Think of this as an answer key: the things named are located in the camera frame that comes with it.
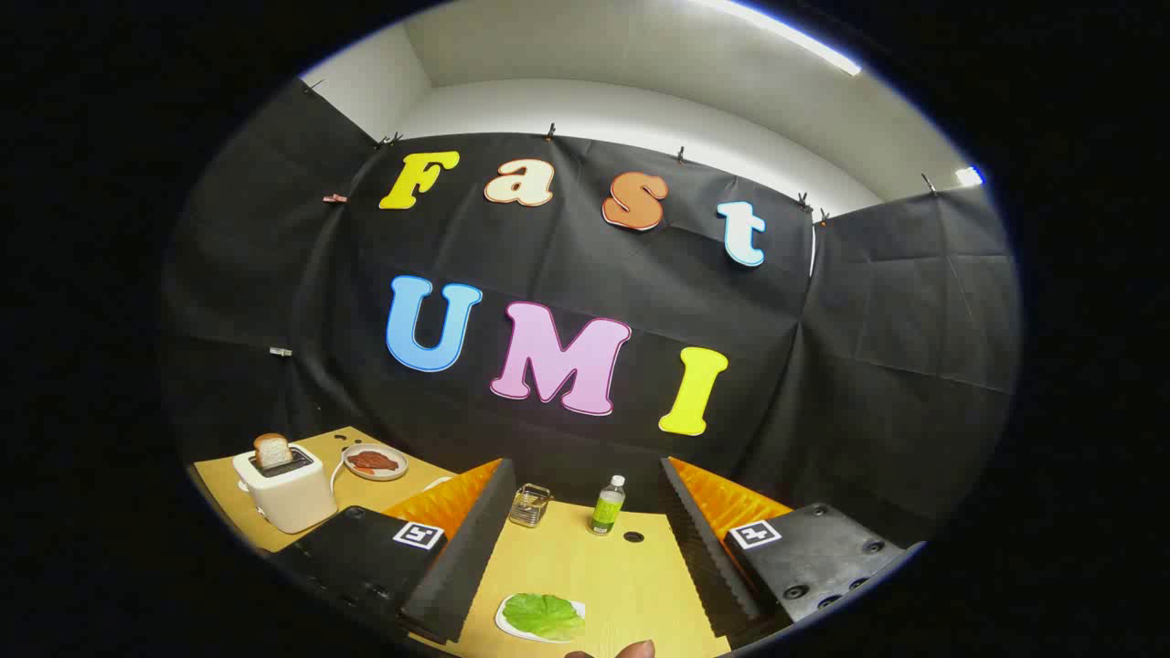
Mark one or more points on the green label plastic bottle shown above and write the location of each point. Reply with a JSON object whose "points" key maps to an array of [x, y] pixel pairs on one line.
{"points": [[606, 510]]}

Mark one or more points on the green lettuce leaf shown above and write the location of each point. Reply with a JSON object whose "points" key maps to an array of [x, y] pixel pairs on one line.
{"points": [[544, 617]]}

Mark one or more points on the white toaster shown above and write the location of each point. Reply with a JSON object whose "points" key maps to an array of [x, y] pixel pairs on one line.
{"points": [[292, 498]]}

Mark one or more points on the brown meat slice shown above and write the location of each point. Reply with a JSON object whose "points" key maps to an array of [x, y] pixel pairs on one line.
{"points": [[375, 461]]}

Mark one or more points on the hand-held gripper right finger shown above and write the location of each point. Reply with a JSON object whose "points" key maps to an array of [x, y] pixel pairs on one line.
{"points": [[708, 557]]}

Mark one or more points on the small white meat plate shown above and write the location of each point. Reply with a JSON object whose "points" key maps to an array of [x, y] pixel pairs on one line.
{"points": [[377, 476]]}

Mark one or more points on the white square plate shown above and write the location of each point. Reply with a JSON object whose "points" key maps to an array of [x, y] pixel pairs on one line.
{"points": [[501, 623]]}

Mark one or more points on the toasted bread slice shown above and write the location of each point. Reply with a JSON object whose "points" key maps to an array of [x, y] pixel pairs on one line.
{"points": [[272, 451]]}

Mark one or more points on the small ceiling light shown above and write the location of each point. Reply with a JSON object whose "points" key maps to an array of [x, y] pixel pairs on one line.
{"points": [[969, 175]]}

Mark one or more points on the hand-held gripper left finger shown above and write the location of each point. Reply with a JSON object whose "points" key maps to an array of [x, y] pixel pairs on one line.
{"points": [[466, 557]]}

